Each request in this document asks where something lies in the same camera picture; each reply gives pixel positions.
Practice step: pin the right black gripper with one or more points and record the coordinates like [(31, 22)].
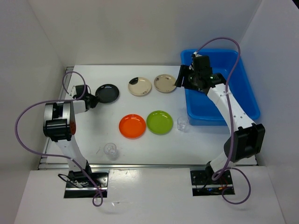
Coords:
[(184, 71)]

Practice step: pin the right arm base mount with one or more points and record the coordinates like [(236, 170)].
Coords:
[(202, 186)]

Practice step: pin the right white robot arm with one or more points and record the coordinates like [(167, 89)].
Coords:
[(246, 136)]

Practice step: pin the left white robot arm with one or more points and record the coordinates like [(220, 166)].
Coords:
[(60, 126)]

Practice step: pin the orange plate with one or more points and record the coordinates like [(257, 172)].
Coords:
[(132, 126)]

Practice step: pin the beige plate with small motifs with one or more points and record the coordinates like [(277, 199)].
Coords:
[(165, 83)]

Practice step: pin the beige plate with black patch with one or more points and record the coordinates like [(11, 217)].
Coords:
[(139, 86)]

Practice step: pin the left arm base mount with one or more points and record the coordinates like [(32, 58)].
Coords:
[(82, 187)]

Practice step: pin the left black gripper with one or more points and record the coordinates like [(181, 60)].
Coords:
[(95, 100)]

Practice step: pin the clear cup near bin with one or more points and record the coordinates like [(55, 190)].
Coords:
[(182, 124)]

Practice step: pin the clear cup front left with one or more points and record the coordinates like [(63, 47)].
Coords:
[(111, 151)]

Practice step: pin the green plate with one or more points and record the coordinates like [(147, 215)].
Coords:
[(159, 122)]

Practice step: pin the blue plastic bin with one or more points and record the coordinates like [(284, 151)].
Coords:
[(201, 110)]

